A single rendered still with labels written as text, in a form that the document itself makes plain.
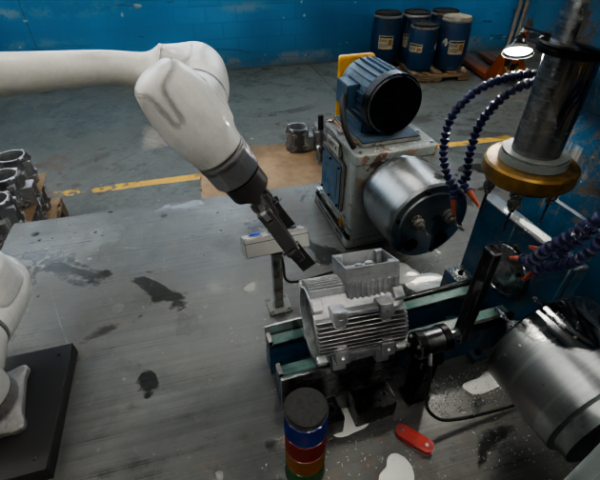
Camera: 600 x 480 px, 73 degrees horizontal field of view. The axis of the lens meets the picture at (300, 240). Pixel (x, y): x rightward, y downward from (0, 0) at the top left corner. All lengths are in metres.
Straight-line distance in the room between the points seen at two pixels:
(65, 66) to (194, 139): 0.24
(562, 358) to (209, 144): 0.68
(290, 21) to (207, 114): 5.75
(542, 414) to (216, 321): 0.82
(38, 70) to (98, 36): 5.53
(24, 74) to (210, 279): 0.83
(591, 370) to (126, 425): 0.94
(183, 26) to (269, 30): 1.14
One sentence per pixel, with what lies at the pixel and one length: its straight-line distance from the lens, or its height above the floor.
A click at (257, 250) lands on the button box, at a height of 1.05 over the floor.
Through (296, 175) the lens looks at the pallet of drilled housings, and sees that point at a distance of 3.17.
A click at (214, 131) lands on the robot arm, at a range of 0.63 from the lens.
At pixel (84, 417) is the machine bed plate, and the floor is 0.80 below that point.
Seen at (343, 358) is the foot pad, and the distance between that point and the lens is 0.88.
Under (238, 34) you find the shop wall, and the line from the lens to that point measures 6.25.
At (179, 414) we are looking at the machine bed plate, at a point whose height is 0.80.
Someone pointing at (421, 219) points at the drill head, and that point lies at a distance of 1.15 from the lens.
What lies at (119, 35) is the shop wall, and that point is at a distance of 6.24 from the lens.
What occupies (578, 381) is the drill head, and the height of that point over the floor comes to 1.13.
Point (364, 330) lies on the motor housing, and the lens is 0.87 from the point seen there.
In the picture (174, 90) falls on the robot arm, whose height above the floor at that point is 1.54.
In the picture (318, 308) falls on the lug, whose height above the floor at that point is 1.10.
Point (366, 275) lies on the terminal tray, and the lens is 0.87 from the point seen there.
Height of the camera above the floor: 1.72
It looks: 39 degrees down
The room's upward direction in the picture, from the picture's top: straight up
